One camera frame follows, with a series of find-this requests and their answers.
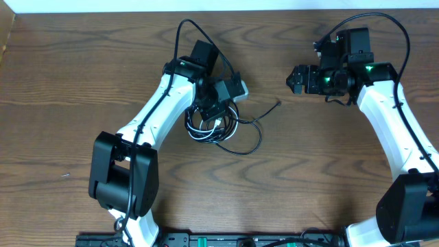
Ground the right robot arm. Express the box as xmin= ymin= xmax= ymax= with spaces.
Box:
xmin=286 ymin=27 xmax=438 ymax=246

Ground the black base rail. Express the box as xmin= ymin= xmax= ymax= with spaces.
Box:
xmin=75 ymin=232 xmax=350 ymax=247

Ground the white USB cable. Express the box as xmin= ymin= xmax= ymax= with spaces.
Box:
xmin=187 ymin=106 xmax=239 ymax=141

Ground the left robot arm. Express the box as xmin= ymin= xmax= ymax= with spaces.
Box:
xmin=88 ymin=40 xmax=248 ymax=246

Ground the black USB cable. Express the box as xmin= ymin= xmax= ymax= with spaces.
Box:
xmin=184 ymin=99 xmax=282 ymax=156

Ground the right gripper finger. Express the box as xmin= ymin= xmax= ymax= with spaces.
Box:
xmin=286 ymin=65 xmax=300 ymax=82
xmin=287 ymin=80 xmax=302 ymax=95

